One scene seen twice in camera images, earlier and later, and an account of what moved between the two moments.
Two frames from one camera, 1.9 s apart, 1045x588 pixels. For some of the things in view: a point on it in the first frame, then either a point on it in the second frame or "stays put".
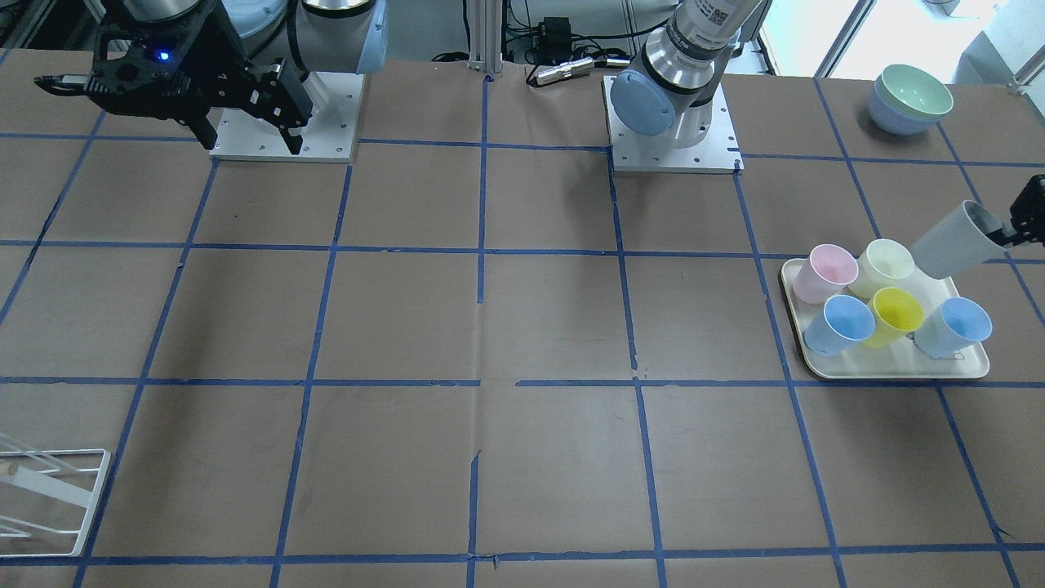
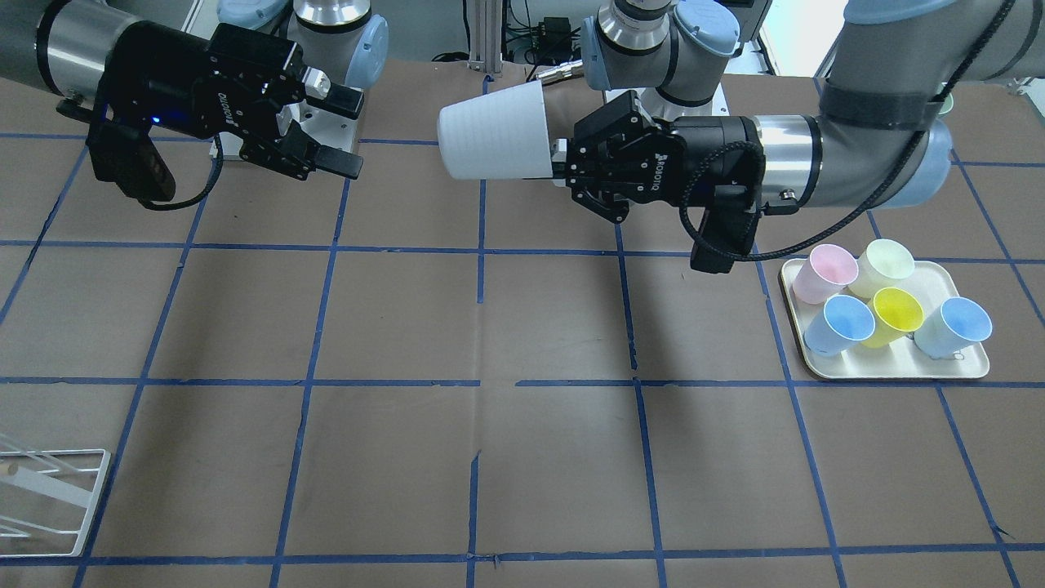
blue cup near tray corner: [843, 321] stays put
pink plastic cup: [825, 273] stays put
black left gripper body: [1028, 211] → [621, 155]
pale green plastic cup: [884, 263] stays put
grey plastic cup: [956, 242] → [500, 135]
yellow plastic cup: [896, 314] stays put
